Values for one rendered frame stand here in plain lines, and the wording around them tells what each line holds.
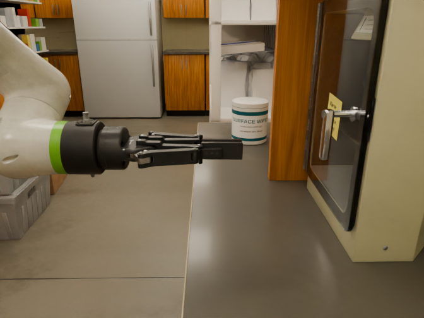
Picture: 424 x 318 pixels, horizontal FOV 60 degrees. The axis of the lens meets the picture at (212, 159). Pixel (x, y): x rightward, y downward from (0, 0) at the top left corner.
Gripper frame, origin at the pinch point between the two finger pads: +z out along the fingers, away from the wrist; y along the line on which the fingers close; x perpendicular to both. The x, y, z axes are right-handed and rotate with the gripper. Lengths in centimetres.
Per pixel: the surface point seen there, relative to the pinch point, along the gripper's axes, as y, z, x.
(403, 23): -4.7, 25.2, -20.7
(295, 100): 32.0, 19.8, -2.1
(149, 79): 482, -87, 62
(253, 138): 63, 14, 18
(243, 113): 63, 10, 9
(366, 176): -5.0, 23.6, 3.0
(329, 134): -0.5, 18.1, -2.9
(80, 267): 119, -77, 116
